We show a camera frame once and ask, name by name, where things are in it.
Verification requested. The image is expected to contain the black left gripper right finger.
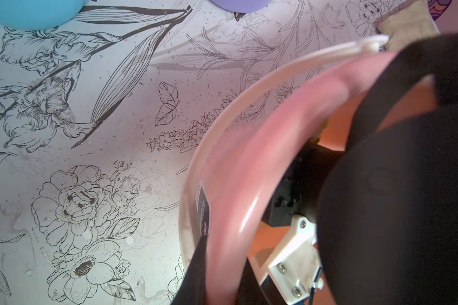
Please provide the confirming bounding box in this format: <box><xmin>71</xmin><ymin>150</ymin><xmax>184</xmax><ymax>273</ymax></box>
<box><xmin>237</xmin><ymin>259</ymin><xmax>268</xmax><ymax>305</ymax></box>

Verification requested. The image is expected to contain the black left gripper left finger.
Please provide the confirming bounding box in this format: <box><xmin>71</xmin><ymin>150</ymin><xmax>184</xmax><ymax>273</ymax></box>
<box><xmin>171</xmin><ymin>236</ymin><xmax>207</xmax><ymax>305</ymax></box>

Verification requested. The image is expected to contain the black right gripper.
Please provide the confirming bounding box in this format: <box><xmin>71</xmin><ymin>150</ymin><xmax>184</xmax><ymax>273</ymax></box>
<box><xmin>251</xmin><ymin>143</ymin><xmax>344</xmax><ymax>304</ymax></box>

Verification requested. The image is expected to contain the pink plastic bucket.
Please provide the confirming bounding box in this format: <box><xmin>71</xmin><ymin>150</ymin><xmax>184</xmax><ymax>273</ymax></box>
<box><xmin>179</xmin><ymin>34</ymin><xmax>396</xmax><ymax>304</ymax></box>

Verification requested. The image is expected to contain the purple plastic bucket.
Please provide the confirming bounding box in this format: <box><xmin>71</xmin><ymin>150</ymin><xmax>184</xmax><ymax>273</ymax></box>
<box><xmin>211</xmin><ymin>0</ymin><xmax>271</xmax><ymax>13</ymax></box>

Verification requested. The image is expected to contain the light blue bucket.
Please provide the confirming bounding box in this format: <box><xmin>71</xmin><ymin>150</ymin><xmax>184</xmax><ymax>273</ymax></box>
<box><xmin>0</xmin><ymin>0</ymin><xmax>88</xmax><ymax>30</ymax></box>

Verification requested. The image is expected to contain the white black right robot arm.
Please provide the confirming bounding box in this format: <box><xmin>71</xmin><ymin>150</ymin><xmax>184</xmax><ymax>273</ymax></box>
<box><xmin>263</xmin><ymin>34</ymin><xmax>458</xmax><ymax>304</ymax></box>

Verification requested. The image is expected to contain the beige work glove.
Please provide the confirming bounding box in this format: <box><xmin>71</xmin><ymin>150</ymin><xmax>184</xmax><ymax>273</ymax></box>
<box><xmin>377</xmin><ymin>1</ymin><xmax>440</xmax><ymax>52</ymax></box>

